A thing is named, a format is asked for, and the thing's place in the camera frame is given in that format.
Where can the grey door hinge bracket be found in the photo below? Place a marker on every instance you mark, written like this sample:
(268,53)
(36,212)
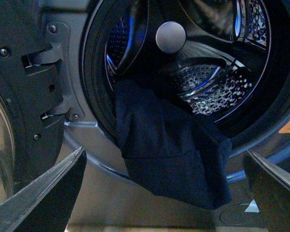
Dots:
(45,57)

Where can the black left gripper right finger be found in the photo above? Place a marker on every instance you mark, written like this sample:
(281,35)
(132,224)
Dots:
(270,186)

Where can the black door gasket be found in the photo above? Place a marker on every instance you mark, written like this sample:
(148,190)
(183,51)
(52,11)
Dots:
(269,104)

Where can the washing machine door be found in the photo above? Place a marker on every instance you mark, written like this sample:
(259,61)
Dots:
(28,145)

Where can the round grey drum hub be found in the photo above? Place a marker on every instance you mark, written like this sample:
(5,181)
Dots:
(170,37)

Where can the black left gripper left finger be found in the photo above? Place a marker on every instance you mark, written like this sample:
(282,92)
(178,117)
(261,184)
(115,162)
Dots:
(46,204)

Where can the dark navy blue garment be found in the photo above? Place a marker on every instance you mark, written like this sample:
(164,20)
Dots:
(170,152)

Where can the round filter cover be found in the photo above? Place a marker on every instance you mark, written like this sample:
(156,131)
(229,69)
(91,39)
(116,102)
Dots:
(238,215)

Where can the grey front-load washing machine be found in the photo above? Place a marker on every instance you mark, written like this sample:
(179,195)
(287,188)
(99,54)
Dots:
(108,196)

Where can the steel perforated drum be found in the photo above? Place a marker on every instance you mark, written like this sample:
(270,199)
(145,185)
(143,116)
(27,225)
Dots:
(219,67)

